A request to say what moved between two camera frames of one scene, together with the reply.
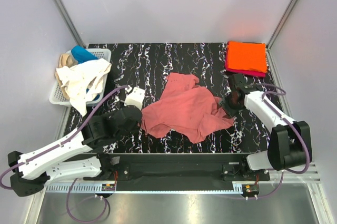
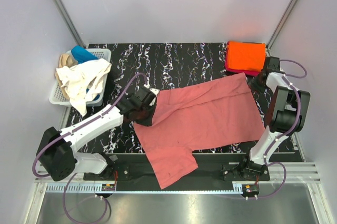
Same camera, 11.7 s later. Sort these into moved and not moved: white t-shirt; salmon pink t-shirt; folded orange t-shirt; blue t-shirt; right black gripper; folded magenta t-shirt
Moved: salmon pink t-shirt; right black gripper
Not moved: folded magenta t-shirt; white t-shirt; blue t-shirt; folded orange t-shirt
